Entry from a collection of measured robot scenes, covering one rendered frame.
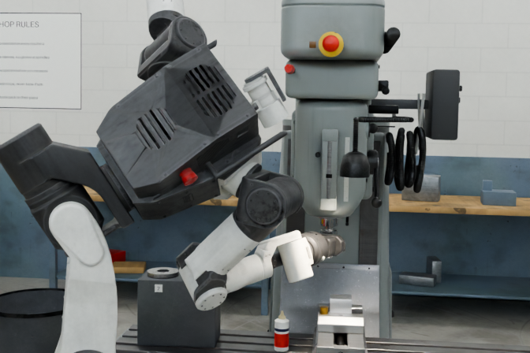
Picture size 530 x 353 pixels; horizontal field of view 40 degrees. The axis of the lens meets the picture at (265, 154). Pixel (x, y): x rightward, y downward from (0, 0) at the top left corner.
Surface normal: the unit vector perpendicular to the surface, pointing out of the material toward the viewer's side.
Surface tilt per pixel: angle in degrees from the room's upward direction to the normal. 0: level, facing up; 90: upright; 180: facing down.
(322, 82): 90
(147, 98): 74
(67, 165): 90
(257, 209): 92
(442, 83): 90
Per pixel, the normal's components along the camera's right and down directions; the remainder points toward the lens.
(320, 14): -0.11, 0.07
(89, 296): 0.18, 0.48
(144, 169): -0.22, -0.21
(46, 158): 0.28, 0.07
